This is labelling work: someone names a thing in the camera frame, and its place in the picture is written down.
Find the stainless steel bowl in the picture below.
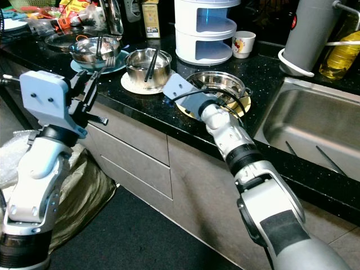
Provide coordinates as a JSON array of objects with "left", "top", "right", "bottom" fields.
[
  {"left": 69, "top": 36, "right": 122, "bottom": 71},
  {"left": 186, "top": 71, "right": 253, "bottom": 103}
]

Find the pale yellow plate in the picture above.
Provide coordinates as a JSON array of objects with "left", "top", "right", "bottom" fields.
[{"left": 174, "top": 89, "right": 253, "bottom": 119}]

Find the teal plate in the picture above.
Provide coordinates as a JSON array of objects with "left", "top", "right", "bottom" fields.
[{"left": 70, "top": 48, "right": 131, "bottom": 75}]

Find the white plate patterned rim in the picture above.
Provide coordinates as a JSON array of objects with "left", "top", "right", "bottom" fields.
[{"left": 120, "top": 70, "right": 176, "bottom": 96}]

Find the glass pot lid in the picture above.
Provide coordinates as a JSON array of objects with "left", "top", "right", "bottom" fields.
[{"left": 44, "top": 30, "right": 100, "bottom": 52}]

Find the stainless steel pot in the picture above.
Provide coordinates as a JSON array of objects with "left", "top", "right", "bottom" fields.
[{"left": 125, "top": 48, "right": 173, "bottom": 89}]

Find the grey drawer front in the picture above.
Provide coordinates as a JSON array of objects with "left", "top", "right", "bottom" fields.
[
  {"left": 90, "top": 121, "right": 169, "bottom": 169},
  {"left": 87, "top": 123, "right": 173, "bottom": 199}
]

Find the clear glass jar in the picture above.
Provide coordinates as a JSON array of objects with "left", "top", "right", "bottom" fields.
[{"left": 98, "top": 0, "right": 125, "bottom": 36}]

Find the red snack packet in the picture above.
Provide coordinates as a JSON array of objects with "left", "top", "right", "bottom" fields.
[{"left": 58, "top": 0, "right": 92, "bottom": 28}]

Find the brown woven sack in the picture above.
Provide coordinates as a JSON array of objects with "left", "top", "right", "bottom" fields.
[{"left": 47, "top": 145, "right": 116, "bottom": 255}]

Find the clear plastic bag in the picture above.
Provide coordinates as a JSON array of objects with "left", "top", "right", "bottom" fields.
[{"left": 0, "top": 130, "right": 38, "bottom": 190}]

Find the white dish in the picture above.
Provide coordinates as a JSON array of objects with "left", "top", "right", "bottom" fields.
[{"left": 2, "top": 17, "right": 30, "bottom": 32}]

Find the yellow tin box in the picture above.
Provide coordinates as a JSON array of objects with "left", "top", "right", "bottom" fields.
[{"left": 142, "top": 0, "right": 161, "bottom": 39}]

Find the green plastic basket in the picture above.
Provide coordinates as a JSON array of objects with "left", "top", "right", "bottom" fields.
[{"left": 8, "top": 0, "right": 58, "bottom": 10}]

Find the white tiered round container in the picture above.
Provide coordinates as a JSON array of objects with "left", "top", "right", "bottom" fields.
[{"left": 173, "top": 0, "right": 239, "bottom": 67}]

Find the dark floor mat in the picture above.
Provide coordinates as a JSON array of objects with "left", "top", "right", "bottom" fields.
[{"left": 49, "top": 186, "right": 244, "bottom": 270}]

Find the grey cabinet door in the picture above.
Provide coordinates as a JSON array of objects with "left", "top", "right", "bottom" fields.
[{"left": 166, "top": 135, "right": 276, "bottom": 270}]

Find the white printed mug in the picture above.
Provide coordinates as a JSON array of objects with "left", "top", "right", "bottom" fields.
[{"left": 231, "top": 30, "right": 257, "bottom": 60}]

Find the grey cylinder water filter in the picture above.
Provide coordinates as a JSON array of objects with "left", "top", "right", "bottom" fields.
[{"left": 277, "top": 0, "right": 360, "bottom": 78}]

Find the stainless steel sink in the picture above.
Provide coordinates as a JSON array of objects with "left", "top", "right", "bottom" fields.
[{"left": 253, "top": 76, "right": 360, "bottom": 182}]

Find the yellow cooking oil bottle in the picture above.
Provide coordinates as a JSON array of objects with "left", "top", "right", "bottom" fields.
[{"left": 318, "top": 10, "right": 360, "bottom": 81}]

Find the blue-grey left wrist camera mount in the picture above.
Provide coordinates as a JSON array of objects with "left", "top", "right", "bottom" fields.
[{"left": 20, "top": 70, "right": 88, "bottom": 139}]

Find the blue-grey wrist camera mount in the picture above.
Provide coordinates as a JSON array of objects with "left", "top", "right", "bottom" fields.
[
  {"left": 162, "top": 73, "right": 220, "bottom": 120},
  {"left": 20, "top": 70, "right": 88, "bottom": 139}
]

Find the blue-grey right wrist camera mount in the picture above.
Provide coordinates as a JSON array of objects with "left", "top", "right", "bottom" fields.
[{"left": 162, "top": 73, "right": 220, "bottom": 120}]

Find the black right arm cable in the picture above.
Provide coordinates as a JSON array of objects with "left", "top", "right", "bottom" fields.
[{"left": 172, "top": 87, "right": 249, "bottom": 118}]

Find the white water hose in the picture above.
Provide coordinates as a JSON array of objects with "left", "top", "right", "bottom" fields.
[{"left": 326, "top": 38, "right": 360, "bottom": 48}]

